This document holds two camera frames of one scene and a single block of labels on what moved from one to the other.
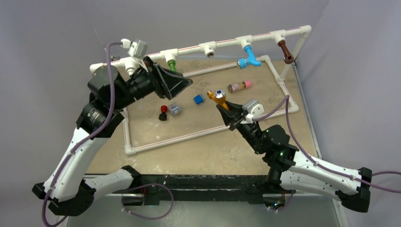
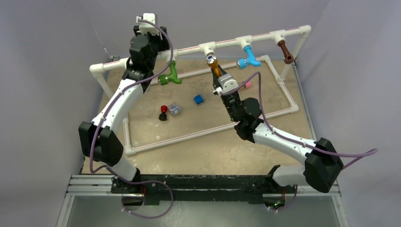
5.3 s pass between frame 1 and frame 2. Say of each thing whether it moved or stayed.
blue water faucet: stayed
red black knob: stayed
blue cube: stayed
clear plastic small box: stayed
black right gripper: moved
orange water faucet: moved
